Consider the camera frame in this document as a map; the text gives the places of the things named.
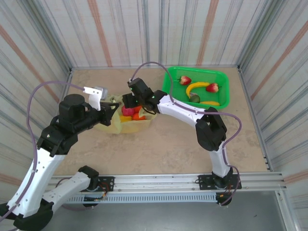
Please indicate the curved yellow fake banana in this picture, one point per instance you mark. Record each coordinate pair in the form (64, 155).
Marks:
(192, 85)

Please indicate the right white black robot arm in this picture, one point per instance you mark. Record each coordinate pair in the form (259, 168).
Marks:
(183, 111)

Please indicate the slim yellow fake banana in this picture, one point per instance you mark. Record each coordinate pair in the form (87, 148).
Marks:
(210, 103)

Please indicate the yellow avocado print plastic bag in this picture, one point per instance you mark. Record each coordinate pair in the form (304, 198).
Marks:
(130, 127)

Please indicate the small controller circuit board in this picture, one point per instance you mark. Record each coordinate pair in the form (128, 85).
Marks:
(96, 198)
(222, 196)

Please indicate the green plastic mesh basket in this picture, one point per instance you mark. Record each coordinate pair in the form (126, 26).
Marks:
(207, 72)

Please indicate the yellow fake lemon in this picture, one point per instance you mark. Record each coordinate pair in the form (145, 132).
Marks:
(124, 118)

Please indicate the red strawberry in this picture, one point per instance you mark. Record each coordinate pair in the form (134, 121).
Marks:
(185, 80)
(212, 88)

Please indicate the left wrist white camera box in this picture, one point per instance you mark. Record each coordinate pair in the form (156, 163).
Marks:
(93, 93)

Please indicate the magenta fake fruit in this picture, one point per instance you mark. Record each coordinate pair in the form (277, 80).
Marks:
(127, 111)

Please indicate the green fake avocado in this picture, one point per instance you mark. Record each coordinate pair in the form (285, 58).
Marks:
(195, 99)

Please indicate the orange fake fruit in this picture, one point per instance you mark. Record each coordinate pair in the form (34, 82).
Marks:
(137, 117)
(137, 109)

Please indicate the aluminium frame rail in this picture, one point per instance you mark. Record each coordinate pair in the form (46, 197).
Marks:
(156, 183)

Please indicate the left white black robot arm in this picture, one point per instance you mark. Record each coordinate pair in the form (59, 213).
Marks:
(43, 168)

